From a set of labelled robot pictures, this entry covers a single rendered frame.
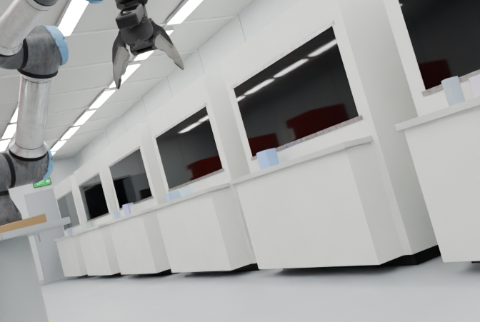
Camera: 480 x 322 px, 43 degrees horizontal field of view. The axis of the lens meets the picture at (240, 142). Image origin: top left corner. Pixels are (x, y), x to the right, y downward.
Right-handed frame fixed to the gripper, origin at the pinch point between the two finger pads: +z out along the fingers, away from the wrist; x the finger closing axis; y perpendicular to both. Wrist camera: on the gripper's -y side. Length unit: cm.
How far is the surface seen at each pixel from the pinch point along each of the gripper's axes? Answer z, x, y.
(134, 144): -125, 177, 663
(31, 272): 31, 60, 52
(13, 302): 38, 64, 46
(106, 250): -6, 305, 828
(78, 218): -90, 409, 1017
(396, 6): -73, -108, 235
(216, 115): -88, 38, 460
